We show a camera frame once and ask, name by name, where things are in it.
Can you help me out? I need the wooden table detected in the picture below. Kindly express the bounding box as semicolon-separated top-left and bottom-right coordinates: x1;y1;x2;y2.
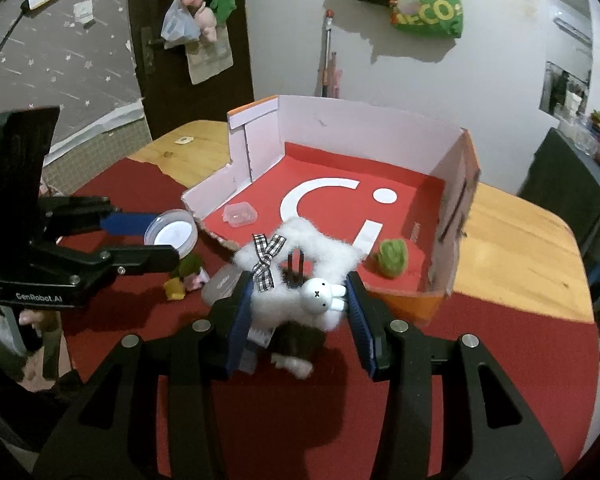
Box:
127;120;596;323

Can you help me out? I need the white and orange cardboard box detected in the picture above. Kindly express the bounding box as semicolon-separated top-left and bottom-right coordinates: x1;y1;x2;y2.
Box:
180;94;481;328

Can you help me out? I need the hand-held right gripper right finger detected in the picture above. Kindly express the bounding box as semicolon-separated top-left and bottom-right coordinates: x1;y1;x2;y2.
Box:
346;271;566;480

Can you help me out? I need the round white lid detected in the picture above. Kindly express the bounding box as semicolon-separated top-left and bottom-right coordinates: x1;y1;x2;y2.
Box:
144;208;199;256

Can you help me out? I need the black stick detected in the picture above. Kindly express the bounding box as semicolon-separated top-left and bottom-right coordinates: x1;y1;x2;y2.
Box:
0;0;31;56

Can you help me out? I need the table with dark cloth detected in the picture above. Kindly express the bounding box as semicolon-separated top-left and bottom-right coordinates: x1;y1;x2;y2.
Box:
517;127;600;361

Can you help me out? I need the metal pole with red tip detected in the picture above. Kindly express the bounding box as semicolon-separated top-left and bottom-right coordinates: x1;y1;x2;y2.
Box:
321;9;336;98

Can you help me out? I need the green plush toy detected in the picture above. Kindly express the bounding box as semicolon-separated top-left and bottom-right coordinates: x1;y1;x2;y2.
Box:
211;0;238;26

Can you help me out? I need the beige paper bag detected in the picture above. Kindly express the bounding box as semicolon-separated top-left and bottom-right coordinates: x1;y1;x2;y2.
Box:
186;25;233;85

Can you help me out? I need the person's left forearm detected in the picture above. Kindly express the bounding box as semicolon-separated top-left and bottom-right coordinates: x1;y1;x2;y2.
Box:
0;357;83;466

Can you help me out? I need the green fuzzy hair clip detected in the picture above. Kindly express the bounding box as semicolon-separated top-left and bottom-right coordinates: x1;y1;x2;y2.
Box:
370;238;410;278

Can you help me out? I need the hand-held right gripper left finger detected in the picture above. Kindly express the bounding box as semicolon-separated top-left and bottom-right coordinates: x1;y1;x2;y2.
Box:
32;270;256;480

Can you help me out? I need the wall mirror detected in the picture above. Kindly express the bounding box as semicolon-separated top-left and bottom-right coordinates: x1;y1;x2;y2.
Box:
539;61;593;116

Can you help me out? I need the red table mat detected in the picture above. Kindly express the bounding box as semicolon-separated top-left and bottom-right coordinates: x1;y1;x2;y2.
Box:
45;157;600;480

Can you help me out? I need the door handle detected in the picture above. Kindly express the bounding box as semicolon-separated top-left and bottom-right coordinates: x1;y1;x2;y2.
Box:
141;27;166;68

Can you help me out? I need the grey eye shadow case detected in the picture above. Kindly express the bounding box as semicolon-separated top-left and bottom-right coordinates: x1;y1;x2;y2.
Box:
201;267;246;306

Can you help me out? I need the person's left hand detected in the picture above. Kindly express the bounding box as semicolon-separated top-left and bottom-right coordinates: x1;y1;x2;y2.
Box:
19;309;72;392

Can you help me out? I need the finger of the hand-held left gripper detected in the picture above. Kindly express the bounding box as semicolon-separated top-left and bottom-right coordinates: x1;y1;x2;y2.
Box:
39;195;157;237
29;243;182;282

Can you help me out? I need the clear plastic bag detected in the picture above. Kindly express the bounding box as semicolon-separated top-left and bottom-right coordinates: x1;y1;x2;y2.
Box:
161;0;201;50

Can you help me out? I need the small clear plastic box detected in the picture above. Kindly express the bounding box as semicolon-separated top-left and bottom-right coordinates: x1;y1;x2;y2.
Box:
222;202;257;228

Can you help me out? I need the pink plush toy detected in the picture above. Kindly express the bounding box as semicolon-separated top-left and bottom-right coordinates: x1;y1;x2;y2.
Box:
175;0;218;43

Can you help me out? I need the white air conditioner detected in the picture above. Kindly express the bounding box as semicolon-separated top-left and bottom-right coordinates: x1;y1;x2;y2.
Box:
552;10;593;43

